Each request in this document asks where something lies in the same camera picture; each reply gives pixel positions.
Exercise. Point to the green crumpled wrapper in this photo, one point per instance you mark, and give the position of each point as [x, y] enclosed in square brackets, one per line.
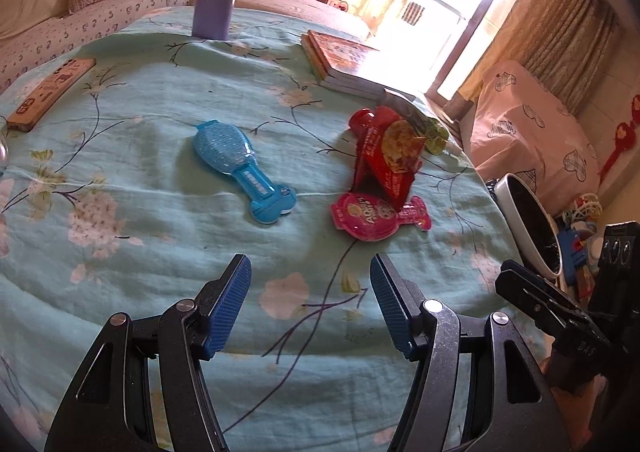
[436, 136]

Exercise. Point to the light blue floral tablecloth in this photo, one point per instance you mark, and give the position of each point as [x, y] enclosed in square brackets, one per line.
[106, 207]

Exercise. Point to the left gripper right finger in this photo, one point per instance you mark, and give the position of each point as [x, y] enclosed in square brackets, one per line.
[400, 302]

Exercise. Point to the red snack bag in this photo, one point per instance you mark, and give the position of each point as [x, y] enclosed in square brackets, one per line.
[388, 153]

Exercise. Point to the pink jelly pouch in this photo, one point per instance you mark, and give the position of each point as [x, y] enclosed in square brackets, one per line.
[371, 219]

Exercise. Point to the red chinese knot decoration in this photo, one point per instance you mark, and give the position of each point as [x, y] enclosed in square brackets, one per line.
[625, 137]

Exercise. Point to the stack of colourful books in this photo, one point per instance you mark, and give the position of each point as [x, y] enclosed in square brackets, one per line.
[353, 68]

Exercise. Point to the black round trash bin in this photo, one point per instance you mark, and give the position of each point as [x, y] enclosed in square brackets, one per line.
[530, 226]

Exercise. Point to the pink heart patterned bed cover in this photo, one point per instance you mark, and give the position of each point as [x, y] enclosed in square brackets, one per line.
[521, 128]

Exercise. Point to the beige curtain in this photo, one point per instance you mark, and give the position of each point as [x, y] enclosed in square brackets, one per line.
[565, 44]

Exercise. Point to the wooden mahjong ruler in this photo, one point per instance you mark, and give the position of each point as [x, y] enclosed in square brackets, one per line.
[44, 96]

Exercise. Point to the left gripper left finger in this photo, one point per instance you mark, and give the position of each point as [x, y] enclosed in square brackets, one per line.
[219, 303]

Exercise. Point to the blue hairbrush in package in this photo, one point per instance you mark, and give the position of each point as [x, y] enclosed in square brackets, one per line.
[226, 150]

